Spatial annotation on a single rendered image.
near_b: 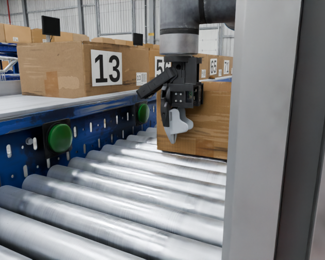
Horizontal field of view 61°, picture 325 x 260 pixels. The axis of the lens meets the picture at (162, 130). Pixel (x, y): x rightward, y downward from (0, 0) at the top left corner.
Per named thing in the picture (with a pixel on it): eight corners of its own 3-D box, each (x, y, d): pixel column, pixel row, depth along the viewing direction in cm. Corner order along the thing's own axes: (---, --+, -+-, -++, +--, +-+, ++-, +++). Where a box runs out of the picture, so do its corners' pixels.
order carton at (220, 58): (207, 80, 185) (208, 54, 181) (167, 79, 198) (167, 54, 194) (222, 78, 219) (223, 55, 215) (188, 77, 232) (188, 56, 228)
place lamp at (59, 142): (53, 157, 64) (50, 127, 62) (49, 156, 64) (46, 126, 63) (75, 148, 70) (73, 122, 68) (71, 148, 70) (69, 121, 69)
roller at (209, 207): (282, 211, 43) (282, 215, 47) (45, 160, 66) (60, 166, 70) (278, 245, 41) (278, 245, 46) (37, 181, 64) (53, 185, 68)
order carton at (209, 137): (266, 165, 65) (273, 93, 62) (155, 149, 77) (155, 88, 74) (275, 130, 100) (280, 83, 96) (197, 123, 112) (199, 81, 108)
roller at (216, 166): (288, 177, 64) (285, 198, 62) (108, 148, 87) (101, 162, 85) (289, 168, 60) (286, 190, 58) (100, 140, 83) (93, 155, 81)
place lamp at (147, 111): (141, 124, 98) (140, 104, 96) (137, 124, 98) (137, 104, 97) (150, 121, 104) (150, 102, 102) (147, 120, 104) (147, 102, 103)
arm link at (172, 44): (152, 34, 61) (171, 38, 70) (152, 57, 62) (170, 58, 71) (190, 32, 57) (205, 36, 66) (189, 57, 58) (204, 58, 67)
